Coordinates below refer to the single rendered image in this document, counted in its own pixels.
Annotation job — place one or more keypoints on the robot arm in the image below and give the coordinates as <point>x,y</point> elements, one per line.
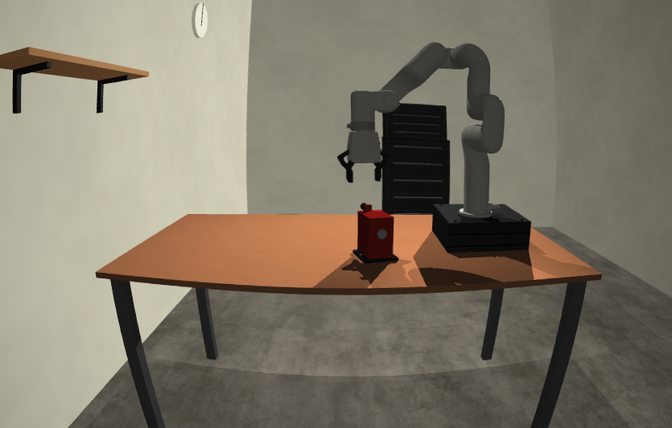
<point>477,140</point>

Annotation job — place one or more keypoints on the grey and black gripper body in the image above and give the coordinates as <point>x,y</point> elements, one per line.
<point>364,146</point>

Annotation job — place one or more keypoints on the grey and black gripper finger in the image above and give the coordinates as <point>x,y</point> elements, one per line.
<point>347,166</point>
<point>380,165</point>

